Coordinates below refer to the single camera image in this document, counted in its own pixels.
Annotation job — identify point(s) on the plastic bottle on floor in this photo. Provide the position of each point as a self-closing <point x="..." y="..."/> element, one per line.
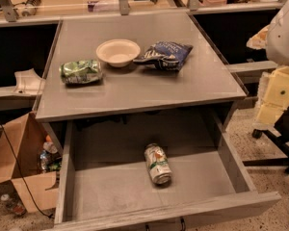
<point x="14" y="205"/>

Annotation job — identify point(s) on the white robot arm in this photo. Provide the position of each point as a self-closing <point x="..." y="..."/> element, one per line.
<point x="277" y="49"/>

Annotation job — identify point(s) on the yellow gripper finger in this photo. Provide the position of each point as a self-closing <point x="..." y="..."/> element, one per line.
<point x="273" y="96"/>
<point x="259" y="40"/>

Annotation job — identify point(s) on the black office chair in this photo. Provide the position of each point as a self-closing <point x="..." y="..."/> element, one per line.
<point x="279" y="136"/>

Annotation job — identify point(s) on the grey counter cabinet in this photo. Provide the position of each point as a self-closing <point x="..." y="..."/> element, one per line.
<point x="133" y="106"/>

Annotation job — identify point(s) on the grey bracket left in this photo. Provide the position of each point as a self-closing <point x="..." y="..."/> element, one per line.
<point x="28" y="82"/>

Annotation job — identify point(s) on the green chip bag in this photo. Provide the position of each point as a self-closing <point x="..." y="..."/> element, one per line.
<point x="81" y="72"/>

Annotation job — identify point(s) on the grey open drawer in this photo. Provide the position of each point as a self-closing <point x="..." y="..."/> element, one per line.
<point x="109" y="189"/>

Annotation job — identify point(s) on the blue chip bag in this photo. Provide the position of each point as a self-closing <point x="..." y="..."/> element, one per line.
<point x="165" y="55"/>

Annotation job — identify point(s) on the brown cardboard box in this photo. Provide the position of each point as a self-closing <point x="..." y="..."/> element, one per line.
<point x="20" y="145"/>

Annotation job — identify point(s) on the grey metal post left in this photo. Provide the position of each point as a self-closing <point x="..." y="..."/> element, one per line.
<point x="9" y="12"/>

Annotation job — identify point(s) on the white paper bowl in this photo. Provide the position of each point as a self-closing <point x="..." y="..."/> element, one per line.
<point x="118" y="52"/>

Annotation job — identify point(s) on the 7up soda can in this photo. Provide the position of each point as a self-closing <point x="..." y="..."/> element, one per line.
<point x="157" y="164"/>

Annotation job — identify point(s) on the bottles in cardboard box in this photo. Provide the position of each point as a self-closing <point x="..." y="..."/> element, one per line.
<point x="49" y="157"/>

